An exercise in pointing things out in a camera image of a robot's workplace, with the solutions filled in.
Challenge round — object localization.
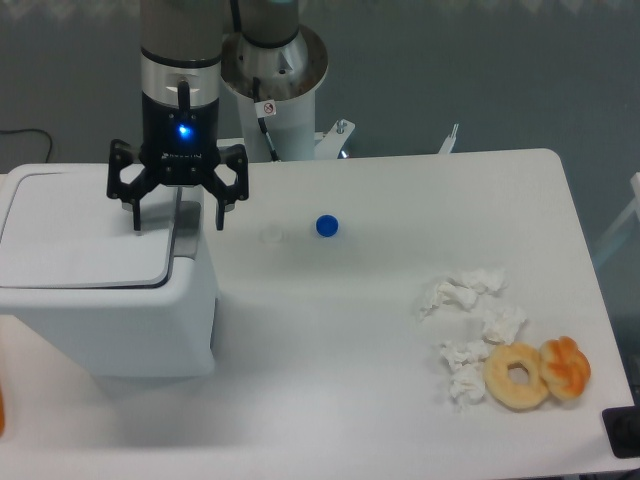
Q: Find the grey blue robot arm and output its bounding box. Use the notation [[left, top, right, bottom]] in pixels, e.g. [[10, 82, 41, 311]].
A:
[[107, 1, 327, 226]]

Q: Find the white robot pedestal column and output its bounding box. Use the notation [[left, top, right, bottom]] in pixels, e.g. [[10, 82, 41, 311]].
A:
[[222, 25, 328, 149]]

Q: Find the white trash can lid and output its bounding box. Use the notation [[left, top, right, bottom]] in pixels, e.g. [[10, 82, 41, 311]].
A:
[[1, 165, 178, 289]]

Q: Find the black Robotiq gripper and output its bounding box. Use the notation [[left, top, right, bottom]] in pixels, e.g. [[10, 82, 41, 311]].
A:
[[104, 89, 250, 232]]

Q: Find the black device at table corner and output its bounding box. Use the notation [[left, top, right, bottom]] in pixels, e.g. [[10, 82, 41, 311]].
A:
[[602, 406, 639, 459]]

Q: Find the plain ring donut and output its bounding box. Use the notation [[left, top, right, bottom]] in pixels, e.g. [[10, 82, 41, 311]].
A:
[[483, 342, 549, 410]]

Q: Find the orange glazed twisted bread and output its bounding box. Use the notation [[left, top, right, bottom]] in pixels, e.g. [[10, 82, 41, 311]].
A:
[[539, 336, 591, 401]]

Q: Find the crumpled white tissue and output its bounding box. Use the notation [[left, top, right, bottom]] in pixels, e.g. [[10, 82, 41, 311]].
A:
[[482, 306, 528, 345], [416, 268, 508, 322], [439, 340, 490, 412]]

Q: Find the white trash can body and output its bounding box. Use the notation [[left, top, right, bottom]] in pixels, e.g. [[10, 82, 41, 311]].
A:
[[1, 164, 218, 377]]

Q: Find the black cable on floor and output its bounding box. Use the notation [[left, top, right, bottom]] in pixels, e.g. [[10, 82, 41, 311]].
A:
[[0, 128, 54, 164]]

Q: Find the middle crumpled white tissue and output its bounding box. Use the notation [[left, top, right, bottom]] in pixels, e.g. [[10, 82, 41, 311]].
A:
[[482, 306, 528, 345]]

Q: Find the white metal frame at right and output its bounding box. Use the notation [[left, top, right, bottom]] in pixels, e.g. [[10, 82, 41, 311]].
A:
[[591, 172, 639, 270]]

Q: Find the orange object at left edge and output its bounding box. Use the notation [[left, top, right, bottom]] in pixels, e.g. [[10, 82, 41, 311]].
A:
[[0, 385, 6, 437]]

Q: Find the lower crumpled white tissue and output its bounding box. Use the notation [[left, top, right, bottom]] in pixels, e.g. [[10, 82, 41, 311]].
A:
[[439, 340, 490, 412]]

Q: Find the blue bottle cap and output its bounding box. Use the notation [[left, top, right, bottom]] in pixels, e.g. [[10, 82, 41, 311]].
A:
[[315, 214, 340, 238]]

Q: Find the upper crumpled white tissue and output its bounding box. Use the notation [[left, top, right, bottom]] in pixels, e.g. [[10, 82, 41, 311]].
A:
[[416, 268, 508, 322]]

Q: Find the black cable on pedestal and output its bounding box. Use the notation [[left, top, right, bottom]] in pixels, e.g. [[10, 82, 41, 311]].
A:
[[251, 75, 281, 162]]

